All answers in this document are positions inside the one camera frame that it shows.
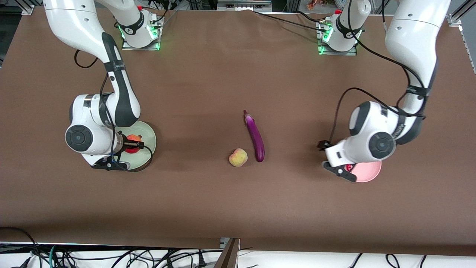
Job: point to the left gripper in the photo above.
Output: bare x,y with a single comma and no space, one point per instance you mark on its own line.
321,144

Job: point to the red chili pepper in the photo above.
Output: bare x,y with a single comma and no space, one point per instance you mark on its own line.
349,167

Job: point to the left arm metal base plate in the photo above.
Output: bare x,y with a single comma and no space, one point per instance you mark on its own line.
351,53

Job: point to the aluminium frame profile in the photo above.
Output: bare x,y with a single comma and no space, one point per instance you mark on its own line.
455,18
31,8

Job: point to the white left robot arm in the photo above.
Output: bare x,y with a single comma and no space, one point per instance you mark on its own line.
412,37

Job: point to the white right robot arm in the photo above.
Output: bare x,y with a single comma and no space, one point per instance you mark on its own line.
85,29

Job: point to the grey metal device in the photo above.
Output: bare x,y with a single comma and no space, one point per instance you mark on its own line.
243,5

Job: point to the long purple eggplant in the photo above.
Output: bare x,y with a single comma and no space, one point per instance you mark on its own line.
256,141

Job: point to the yellow pink peach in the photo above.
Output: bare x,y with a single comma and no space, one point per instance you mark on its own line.
238,158

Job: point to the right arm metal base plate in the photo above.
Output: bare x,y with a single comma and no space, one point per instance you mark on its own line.
128,46

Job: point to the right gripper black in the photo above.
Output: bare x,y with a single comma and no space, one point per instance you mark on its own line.
129,144

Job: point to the brown table cloth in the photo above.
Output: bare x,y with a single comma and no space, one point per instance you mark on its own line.
238,204

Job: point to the pale green round plate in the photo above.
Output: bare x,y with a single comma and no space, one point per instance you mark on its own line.
147,132

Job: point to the pink round plate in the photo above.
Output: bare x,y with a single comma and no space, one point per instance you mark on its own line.
372,173

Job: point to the red apple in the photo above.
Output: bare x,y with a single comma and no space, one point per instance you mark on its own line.
134,137

